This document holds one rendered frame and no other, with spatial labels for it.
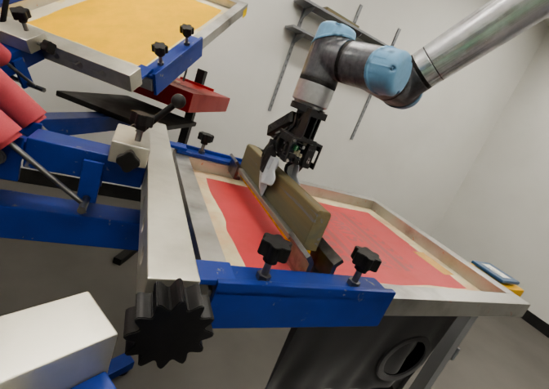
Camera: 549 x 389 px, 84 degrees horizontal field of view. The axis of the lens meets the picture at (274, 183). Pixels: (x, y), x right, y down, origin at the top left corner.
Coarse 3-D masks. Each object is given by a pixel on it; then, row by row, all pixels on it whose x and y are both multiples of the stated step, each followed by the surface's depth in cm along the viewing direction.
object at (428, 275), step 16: (240, 224) 65; (256, 224) 68; (272, 224) 71; (240, 240) 58; (256, 240) 61; (384, 240) 89; (240, 256) 53; (256, 256) 55; (416, 256) 86; (336, 272) 60; (352, 272) 63; (368, 272) 65; (384, 272) 68; (400, 272) 71; (416, 272) 75; (432, 272) 79
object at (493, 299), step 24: (192, 168) 76; (216, 168) 90; (192, 192) 63; (312, 192) 105; (336, 192) 109; (192, 216) 53; (384, 216) 111; (192, 240) 48; (216, 240) 48; (432, 240) 94; (456, 264) 86; (408, 288) 57; (432, 288) 60; (480, 288) 79; (504, 288) 76; (408, 312) 55; (432, 312) 58; (456, 312) 61; (480, 312) 65; (504, 312) 69
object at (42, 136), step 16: (32, 144) 47; (48, 144) 48; (64, 144) 49; (80, 144) 51; (96, 144) 54; (48, 160) 49; (64, 160) 49; (80, 160) 50; (96, 160) 51; (112, 176) 53; (128, 176) 54
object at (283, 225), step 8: (240, 168) 82; (248, 176) 78; (248, 184) 74; (256, 192) 69; (264, 200) 65; (272, 208) 62; (272, 216) 60; (280, 216) 60; (280, 224) 57; (288, 232) 54
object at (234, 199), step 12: (216, 180) 86; (216, 192) 77; (228, 192) 80; (240, 192) 83; (228, 204) 72; (240, 204) 75; (252, 204) 78; (324, 204) 101; (240, 216) 69; (252, 216) 71; (264, 216) 74; (360, 216) 104; (372, 216) 109; (372, 228) 96; (384, 228) 100; (396, 240) 93
